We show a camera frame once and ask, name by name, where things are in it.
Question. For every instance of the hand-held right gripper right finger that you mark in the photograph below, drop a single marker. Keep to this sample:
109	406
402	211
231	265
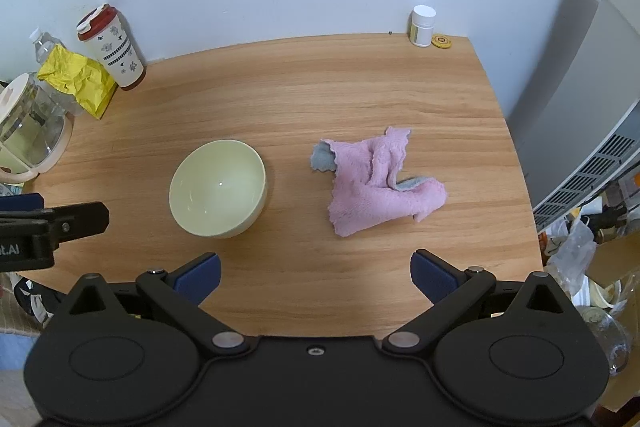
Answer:
431	279

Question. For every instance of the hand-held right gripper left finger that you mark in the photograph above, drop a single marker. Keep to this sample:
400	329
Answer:
199	279

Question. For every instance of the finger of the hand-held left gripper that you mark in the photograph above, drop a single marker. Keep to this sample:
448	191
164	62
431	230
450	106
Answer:
80	219
20	202

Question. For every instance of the pale green bowl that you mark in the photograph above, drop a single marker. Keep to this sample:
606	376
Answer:
217	189

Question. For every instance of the pink and grey cloth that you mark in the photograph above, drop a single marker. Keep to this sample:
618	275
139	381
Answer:
372	189

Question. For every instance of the glass kettle with pink lid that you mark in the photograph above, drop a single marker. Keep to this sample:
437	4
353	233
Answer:
30	132

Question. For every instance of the crumpled yellow packet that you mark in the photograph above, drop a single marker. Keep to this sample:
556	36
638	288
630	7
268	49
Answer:
77	79

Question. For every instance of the clear plastic bag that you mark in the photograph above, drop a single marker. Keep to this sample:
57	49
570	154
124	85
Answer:
575	252

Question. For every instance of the clear plastic water bottle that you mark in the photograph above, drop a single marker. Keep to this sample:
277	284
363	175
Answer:
42	42

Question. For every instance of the red and white tumbler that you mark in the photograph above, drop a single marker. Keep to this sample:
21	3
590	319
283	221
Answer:
112	49

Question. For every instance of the clear glass vessel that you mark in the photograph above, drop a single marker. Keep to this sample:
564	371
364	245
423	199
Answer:
607	337

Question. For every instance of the white appliance with vents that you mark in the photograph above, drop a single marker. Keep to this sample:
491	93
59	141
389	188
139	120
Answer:
585	107

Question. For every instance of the yellow round disc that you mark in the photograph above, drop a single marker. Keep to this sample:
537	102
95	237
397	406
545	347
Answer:
441	41

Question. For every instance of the white pill bottle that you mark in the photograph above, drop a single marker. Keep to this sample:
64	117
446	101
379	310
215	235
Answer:
421	27

